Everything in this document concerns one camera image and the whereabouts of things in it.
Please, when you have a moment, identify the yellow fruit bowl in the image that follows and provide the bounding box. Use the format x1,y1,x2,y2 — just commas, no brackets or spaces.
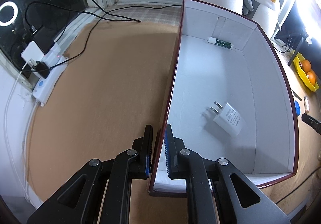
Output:
293,53,320,92

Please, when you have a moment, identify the white plug charger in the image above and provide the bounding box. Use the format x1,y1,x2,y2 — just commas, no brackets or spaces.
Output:
207,102,245,136

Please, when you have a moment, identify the white cable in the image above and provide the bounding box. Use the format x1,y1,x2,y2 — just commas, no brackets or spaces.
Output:
4,62,36,197

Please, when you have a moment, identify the red cardboard box white inside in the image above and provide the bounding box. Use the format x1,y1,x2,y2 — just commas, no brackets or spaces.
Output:
147,0,300,195

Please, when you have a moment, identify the tan felt mat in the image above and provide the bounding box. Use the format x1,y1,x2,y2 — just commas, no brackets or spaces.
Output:
25,4,321,224

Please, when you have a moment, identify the black plug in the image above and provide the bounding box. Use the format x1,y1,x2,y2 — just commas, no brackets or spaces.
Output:
30,61,51,79

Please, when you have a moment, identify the white ring light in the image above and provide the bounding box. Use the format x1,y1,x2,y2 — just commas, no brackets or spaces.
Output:
0,1,18,27

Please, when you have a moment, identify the green and white tube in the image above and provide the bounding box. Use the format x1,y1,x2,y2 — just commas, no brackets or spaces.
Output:
208,37,235,50

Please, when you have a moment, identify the black power adapter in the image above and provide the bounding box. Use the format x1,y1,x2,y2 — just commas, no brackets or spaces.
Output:
31,27,54,52

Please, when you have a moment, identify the white power strip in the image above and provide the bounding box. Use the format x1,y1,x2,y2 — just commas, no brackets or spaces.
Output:
32,41,69,107

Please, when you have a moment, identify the white power adapter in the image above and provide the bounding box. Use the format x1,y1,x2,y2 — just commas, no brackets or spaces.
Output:
21,41,45,67

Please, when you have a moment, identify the small penguin plush toy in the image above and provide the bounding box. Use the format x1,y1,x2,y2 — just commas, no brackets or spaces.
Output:
251,0,281,36

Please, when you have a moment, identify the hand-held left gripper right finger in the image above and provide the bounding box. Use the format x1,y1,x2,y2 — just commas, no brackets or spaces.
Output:
164,125,290,224

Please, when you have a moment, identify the black monitor stand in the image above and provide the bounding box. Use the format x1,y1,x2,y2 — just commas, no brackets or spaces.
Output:
287,37,304,66

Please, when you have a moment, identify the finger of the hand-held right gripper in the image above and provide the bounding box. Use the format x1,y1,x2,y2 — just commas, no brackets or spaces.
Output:
302,113,321,135

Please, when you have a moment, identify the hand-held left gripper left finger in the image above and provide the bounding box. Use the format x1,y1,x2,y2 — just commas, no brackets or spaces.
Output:
26,125,154,224

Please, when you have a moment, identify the plaid blanket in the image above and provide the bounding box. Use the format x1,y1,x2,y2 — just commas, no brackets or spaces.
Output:
99,3,181,27

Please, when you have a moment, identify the black cable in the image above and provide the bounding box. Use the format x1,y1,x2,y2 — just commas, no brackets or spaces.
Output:
25,0,142,29
66,4,182,61
275,169,320,204

